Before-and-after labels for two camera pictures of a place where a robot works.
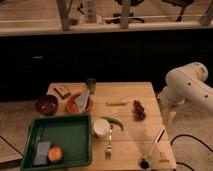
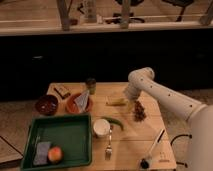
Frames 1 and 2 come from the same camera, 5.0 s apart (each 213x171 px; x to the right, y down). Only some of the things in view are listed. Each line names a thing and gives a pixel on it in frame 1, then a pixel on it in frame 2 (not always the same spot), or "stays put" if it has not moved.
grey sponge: (41, 157) stays put
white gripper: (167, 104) → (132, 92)
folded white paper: (82, 100) stays put
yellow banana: (117, 102) stays put
